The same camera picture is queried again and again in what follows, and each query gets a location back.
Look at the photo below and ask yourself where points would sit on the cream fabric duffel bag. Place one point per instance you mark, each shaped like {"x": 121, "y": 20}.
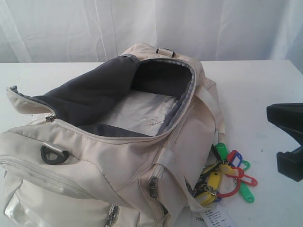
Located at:
{"x": 66, "y": 169}

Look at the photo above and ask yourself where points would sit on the white paper hang tag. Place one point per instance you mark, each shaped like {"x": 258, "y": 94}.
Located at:
{"x": 217, "y": 216}

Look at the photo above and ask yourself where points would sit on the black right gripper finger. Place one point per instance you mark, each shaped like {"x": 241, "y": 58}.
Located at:
{"x": 288, "y": 117}
{"x": 290, "y": 164}

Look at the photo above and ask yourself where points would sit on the colourful plastic key tags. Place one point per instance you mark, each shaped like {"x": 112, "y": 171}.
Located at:
{"x": 229, "y": 165}

